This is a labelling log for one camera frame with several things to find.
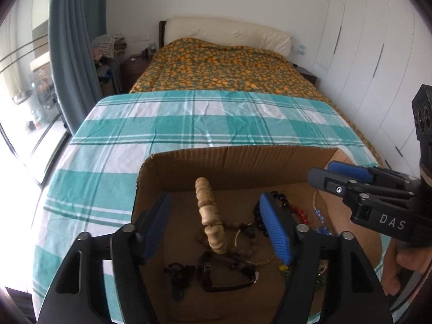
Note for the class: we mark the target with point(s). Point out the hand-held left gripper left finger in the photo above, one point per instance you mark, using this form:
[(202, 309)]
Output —
[(158, 226)]

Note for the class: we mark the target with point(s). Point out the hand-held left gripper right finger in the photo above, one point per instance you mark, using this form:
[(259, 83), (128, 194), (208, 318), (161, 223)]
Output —
[(276, 233)]

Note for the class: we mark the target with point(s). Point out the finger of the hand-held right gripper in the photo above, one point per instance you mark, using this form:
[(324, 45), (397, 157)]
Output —
[(327, 180), (351, 171)]

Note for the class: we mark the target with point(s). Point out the gold bangle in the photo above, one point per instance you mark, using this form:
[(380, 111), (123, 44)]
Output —
[(260, 262)]

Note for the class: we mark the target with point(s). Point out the printed cardboard box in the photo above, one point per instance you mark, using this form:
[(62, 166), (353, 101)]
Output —
[(236, 168)]

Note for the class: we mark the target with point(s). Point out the person's right hand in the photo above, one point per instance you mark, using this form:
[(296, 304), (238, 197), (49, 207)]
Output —
[(405, 260)]

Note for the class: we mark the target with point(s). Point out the green yellow bead trinket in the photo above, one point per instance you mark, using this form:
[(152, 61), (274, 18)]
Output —
[(285, 270)]

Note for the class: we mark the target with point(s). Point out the green checked blanket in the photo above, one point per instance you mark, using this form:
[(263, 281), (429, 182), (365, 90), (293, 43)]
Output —
[(168, 121)]

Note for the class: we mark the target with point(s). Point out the dark wooden nightstand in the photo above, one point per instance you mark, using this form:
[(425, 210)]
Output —
[(308, 74), (133, 72)]

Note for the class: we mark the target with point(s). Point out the white wardrobe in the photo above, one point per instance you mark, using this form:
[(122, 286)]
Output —
[(371, 40)]

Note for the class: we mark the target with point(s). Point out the orange floral quilt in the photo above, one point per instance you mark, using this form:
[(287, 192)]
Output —
[(219, 67)]

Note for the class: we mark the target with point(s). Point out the grey washing machine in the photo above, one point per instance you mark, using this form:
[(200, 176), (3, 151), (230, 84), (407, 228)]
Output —
[(44, 91)]

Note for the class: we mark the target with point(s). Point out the glass sliding door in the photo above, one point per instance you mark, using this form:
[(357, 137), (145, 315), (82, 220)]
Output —
[(20, 108)]

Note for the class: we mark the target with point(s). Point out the cream padded headboard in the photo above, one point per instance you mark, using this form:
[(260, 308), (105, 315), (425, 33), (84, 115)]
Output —
[(219, 30)]

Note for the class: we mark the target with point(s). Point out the pile of clothes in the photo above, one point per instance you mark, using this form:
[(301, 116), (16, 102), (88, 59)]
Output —
[(108, 47)]

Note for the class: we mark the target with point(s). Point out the plain brown cardboard box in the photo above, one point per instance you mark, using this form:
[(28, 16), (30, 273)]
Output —
[(39, 64)]

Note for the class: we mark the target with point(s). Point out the blue-grey curtain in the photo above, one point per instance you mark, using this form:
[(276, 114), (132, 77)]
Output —
[(74, 40)]

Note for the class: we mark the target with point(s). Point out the white wall socket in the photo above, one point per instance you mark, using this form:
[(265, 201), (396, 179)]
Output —
[(298, 49)]

